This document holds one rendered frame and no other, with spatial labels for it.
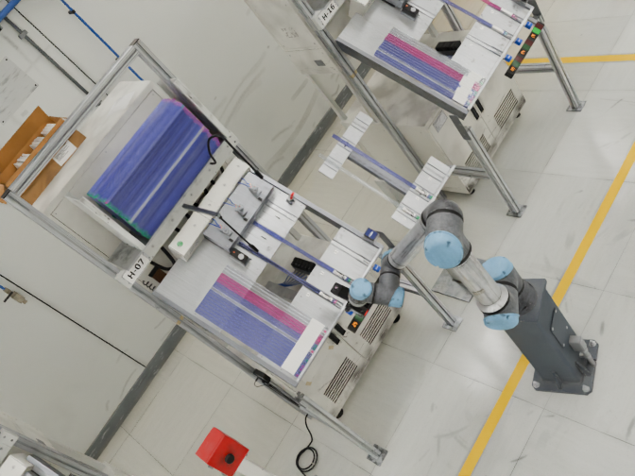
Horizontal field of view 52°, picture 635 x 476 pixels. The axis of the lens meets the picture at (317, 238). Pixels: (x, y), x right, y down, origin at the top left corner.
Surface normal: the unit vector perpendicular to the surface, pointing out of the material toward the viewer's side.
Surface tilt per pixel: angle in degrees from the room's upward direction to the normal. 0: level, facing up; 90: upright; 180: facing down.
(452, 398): 0
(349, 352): 90
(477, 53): 44
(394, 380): 0
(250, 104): 90
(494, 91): 90
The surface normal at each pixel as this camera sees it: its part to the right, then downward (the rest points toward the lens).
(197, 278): 0.01, -0.31
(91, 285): 0.63, 0.17
